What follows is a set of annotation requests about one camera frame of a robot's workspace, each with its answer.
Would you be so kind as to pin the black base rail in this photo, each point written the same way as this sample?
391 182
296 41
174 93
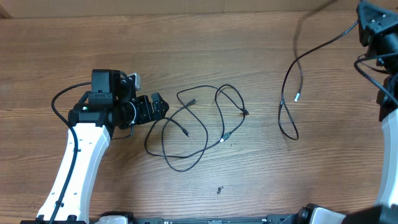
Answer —
309 214

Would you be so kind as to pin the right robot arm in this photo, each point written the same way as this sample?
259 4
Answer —
383 49

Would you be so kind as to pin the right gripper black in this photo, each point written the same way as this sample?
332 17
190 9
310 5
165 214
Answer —
372 23

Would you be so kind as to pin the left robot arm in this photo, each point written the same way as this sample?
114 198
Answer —
111 103

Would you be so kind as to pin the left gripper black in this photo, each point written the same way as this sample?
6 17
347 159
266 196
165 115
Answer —
147 114

